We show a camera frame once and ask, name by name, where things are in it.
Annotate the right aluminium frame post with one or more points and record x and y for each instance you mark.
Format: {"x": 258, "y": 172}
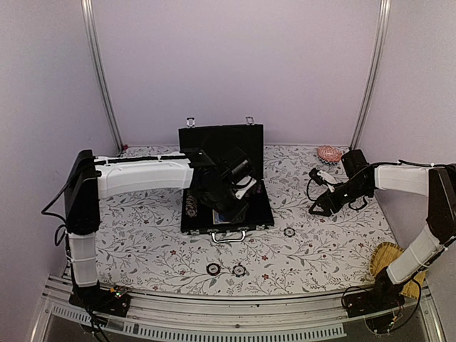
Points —
{"x": 378, "y": 47}

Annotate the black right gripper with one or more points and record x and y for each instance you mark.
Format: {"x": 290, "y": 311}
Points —
{"x": 334, "y": 204}

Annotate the black poker set case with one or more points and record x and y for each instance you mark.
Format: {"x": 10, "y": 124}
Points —
{"x": 225, "y": 153}

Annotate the floral patterned table mat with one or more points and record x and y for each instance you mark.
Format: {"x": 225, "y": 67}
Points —
{"x": 140, "y": 245}

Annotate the multicolour poker chip stack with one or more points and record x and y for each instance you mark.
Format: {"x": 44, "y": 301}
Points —
{"x": 191, "y": 206}

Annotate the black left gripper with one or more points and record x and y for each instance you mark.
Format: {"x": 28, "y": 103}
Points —
{"x": 236, "y": 215}

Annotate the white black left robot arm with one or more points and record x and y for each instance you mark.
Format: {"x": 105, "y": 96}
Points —
{"x": 94, "y": 178}

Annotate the left aluminium frame post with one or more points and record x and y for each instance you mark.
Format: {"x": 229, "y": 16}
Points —
{"x": 93, "y": 44}

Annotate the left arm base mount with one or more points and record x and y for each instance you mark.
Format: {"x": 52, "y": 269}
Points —
{"x": 96, "y": 299}

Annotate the aluminium frame post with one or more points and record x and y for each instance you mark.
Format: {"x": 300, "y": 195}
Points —
{"x": 93, "y": 44}
{"x": 378, "y": 47}

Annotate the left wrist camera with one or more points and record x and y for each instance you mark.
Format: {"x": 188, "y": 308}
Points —
{"x": 243, "y": 186}

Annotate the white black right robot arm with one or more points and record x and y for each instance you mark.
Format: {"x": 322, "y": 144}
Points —
{"x": 436, "y": 182}

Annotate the front aluminium rail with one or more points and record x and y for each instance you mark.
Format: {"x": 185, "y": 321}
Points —
{"x": 156, "y": 316}

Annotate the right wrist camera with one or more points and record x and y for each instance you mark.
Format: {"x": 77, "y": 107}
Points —
{"x": 322, "y": 177}

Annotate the black white poker chip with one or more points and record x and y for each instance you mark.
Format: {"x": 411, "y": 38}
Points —
{"x": 289, "y": 232}
{"x": 213, "y": 269}

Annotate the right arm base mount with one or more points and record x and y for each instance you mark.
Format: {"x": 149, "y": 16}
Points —
{"x": 374, "y": 303}

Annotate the blue-backed playing card deck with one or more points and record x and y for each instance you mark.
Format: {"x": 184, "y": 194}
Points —
{"x": 218, "y": 218}

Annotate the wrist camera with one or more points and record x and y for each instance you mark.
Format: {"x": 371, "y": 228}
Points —
{"x": 243, "y": 186}
{"x": 322, "y": 177}

